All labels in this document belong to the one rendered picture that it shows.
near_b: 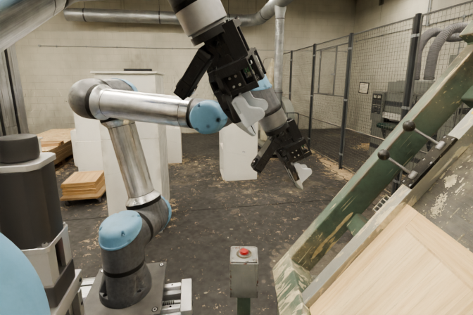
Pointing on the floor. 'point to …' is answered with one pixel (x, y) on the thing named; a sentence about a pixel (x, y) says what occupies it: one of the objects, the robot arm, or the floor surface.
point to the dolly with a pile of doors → (84, 186)
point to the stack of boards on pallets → (65, 150)
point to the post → (243, 306)
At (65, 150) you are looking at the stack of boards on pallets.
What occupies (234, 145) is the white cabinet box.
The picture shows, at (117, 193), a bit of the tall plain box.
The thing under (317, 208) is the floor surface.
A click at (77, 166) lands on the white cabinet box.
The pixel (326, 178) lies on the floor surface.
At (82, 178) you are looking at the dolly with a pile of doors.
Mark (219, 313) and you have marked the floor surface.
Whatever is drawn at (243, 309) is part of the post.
